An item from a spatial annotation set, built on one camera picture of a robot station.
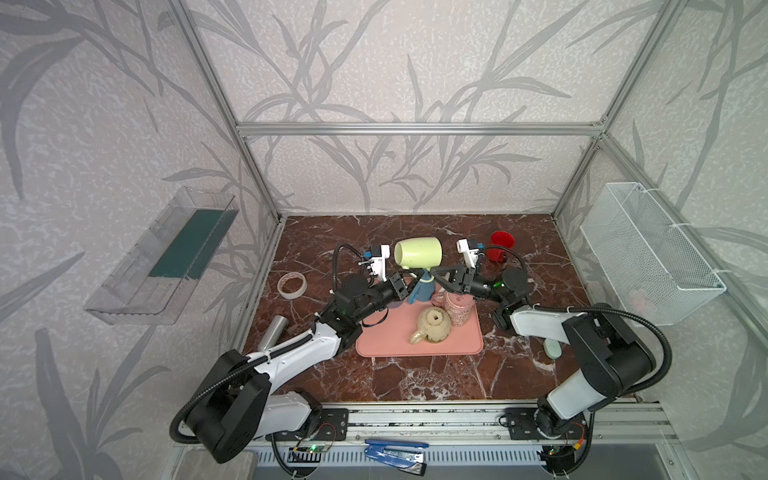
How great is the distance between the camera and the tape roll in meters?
0.98

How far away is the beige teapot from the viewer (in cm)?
84

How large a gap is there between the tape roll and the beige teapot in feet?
1.34

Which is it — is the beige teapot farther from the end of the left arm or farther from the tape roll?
the tape roll
